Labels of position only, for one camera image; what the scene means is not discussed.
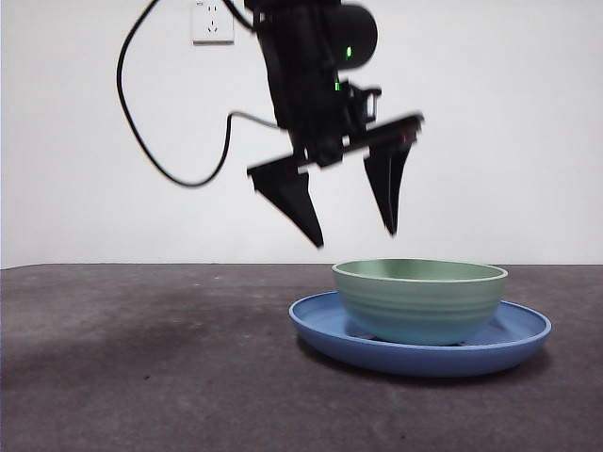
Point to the white wall socket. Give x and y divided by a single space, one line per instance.
212 26

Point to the blue plate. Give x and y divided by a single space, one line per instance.
414 360

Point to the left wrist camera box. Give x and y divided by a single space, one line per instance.
365 103

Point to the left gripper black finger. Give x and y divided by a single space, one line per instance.
287 188
387 183

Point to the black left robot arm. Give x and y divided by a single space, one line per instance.
330 28

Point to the green ribbed bowl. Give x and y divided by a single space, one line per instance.
419 306

